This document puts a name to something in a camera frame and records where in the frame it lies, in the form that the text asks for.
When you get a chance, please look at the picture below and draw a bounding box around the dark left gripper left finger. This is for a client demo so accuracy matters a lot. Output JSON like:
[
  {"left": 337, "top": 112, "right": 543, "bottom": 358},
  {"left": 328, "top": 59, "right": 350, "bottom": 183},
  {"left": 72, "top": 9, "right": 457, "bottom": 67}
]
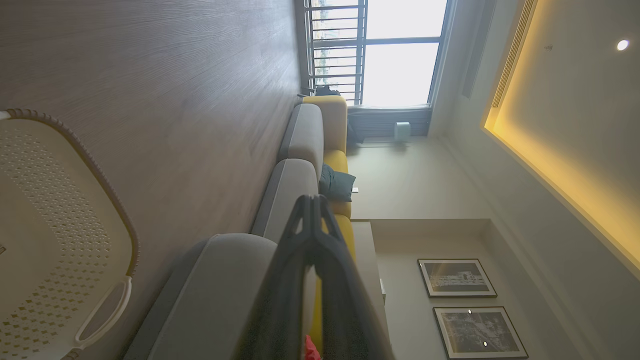
[{"left": 235, "top": 195, "right": 315, "bottom": 360}]

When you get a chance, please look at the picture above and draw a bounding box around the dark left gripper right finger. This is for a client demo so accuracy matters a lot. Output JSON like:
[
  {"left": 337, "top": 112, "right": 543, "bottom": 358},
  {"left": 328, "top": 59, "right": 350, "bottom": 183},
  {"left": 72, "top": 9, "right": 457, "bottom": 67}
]
[{"left": 313, "top": 195, "right": 394, "bottom": 360}]

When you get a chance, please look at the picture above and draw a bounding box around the red cloth garment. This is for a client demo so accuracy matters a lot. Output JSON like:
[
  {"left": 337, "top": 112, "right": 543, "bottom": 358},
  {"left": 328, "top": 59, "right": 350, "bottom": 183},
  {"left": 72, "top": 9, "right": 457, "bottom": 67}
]
[{"left": 304, "top": 334, "right": 322, "bottom": 360}]

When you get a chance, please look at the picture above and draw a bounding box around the grey and yellow sofa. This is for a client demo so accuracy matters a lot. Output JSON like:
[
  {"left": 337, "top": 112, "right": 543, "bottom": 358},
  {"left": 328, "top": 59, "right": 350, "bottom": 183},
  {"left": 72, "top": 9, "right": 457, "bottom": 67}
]
[{"left": 122, "top": 95, "right": 359, "bottom": 360}]

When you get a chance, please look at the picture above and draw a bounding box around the smaller black framed picture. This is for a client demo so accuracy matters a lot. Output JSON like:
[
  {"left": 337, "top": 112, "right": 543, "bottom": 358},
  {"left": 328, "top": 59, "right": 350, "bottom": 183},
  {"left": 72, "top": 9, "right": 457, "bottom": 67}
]
[{"left": 417, "top": 258, "right": 498, "bottom": 299}]

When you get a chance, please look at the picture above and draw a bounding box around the teal throw pillow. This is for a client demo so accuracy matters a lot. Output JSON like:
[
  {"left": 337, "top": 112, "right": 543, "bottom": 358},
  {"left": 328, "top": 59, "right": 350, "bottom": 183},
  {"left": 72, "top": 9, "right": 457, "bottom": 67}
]
[{"left": 319, "top": 164, "right": 357, "bottom": 203}]

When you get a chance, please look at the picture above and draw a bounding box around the larger black framed picture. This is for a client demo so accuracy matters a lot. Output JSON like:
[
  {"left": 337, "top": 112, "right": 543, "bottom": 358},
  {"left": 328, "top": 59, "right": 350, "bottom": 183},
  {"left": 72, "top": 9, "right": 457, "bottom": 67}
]
[{"left": 433, "top": 306, "right": 529, "bottom": 360}]

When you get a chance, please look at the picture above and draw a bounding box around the cream plastic laundry basket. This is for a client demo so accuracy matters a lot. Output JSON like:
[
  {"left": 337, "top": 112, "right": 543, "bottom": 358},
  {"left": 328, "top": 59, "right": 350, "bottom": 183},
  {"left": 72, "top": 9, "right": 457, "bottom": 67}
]
[{"left": 0, "top": 108, "right": 141, "bottom": 360}]

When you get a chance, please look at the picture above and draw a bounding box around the large bright window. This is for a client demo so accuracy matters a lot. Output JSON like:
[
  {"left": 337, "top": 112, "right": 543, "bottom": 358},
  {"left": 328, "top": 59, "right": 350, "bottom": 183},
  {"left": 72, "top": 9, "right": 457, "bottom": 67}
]
[{"left": 302, "top": 0, "right": 454, "bottom": 109}]

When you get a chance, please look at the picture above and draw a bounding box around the dark metal balcony railing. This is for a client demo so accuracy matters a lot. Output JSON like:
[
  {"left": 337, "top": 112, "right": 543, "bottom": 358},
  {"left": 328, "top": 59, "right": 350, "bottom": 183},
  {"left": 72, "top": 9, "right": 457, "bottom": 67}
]
[{"left": 304, "top": 0, "right": 369, "bottom": 105}]

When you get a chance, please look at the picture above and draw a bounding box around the linear ceiling air vent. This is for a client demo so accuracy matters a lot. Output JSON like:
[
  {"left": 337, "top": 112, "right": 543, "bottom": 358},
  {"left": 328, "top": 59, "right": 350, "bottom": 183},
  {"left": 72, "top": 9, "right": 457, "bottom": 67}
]
[{"left": 490, "top": 0, "right": 539, "bottom": 109}]

